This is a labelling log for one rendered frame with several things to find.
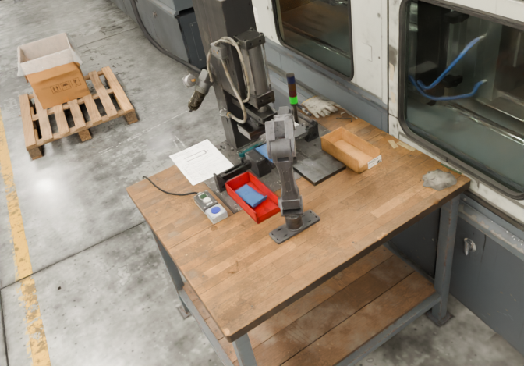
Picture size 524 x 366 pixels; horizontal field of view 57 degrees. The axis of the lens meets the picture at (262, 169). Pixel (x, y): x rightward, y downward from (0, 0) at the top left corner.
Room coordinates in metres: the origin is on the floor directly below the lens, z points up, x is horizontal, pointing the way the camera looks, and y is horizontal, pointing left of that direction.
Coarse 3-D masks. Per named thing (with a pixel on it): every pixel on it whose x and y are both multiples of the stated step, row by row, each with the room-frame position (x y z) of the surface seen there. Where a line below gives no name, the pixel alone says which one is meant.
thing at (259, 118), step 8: (248, 104) 1.84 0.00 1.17; (248, 112) 1.78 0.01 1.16; (256, 112) 1.74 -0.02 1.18; (264, 112) 1.72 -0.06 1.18; (272, 112) 1.71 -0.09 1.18; (248, 120) 1.76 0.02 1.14; (256, 120) 1.72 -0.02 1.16; (264, 120) 1.68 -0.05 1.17; (240, 128) 1.72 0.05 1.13; (248, 128) 1.69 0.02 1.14; (256, 128) 1.68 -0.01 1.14; (264, 128) 1.69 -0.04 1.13; (248, 136) 1.67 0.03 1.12; (256, 136) 1.67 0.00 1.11
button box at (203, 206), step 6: (150, 180) 1.79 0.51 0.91; (156, 186) 1.74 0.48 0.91; (168, 192) 1.68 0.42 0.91; (192, 192) 1.64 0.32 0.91; (204, 192) 1.60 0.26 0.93; (198, 198) 1.57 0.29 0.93; (210, 198) 1.55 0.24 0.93; (198, 204) 1.55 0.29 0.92; (204, 204) 1.52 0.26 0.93; (210, 204) 1.51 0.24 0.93; (204, 210) 1.50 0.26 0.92
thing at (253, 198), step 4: (240, 188) 1.60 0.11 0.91; (244, 188) 1.60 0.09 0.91; (248, 188) 1.59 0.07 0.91; (236, 192) 1.58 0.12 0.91; (240, 192) 1.58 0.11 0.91; (244, 192) 1.57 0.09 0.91; (252, 192) 1.56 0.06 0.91; (256, 192) 1.56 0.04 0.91; (240, 196) 1.55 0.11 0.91; (244, 196) 1.55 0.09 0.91; (248, 196) 1.54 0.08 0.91; (252, 196) 1.54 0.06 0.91; (256, 196) 1.53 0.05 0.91; (260, 196) 1.53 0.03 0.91; (244, 200) 1.52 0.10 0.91; (248, 200) 1.52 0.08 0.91; (252, 200) 1.51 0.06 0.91; (256, 200) 1.51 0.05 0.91; (260, 200) 1.48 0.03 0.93; (264, 200) 1.50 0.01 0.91; (252, 204) 1.48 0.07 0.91; (256, 204) 1.47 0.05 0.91
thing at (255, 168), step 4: (252, 164) 1.70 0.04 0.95; (256, 164) 1.67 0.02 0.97; (260, 164) 1.67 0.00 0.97; (264, 164) 1.68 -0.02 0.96; (252, 168) 1.71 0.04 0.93; (256, 168) 1.67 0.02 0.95; (260, 168) 1.67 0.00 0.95; (264, 168) 1.67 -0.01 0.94; (268, 168) 1.68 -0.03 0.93; (256, 172) 1.68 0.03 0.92; (260, 172) 1.66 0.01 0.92; (264, 172) 1.67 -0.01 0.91; (268, 172) 1.68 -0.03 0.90; (260, 176) 1.66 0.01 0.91
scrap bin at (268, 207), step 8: (240, 176) 1.63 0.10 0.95; (248, 176) 1.64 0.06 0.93; (232, 184) 1.61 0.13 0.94; (240, 184) 1.62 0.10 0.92; (248, 184) 1.63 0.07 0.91; (256, 184) 1.60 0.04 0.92; (232, 192) 1.54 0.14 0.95; (264, 192) 1.53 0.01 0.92; (272, 192) 1.48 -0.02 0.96; (240, 200) 1.48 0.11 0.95; (272, 200) 1.48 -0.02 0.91; (248, 208) 1.43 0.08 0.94; (256, 208) 1.46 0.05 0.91; (264, 208) 1.45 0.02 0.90; (272, 208) 1.44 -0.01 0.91; (280, 208) 1.42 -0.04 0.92; (256, 216) 1.37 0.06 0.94; (264, 216) 1.39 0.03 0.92
